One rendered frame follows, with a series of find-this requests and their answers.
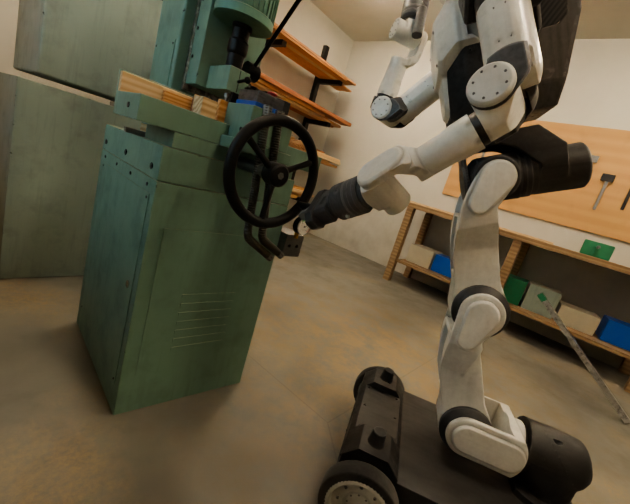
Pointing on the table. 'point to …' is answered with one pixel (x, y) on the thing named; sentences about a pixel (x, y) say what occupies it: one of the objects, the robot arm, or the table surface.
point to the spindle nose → (238, 44)
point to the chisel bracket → (225, 79)
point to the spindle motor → (249, 14)
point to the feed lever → (267, 47)
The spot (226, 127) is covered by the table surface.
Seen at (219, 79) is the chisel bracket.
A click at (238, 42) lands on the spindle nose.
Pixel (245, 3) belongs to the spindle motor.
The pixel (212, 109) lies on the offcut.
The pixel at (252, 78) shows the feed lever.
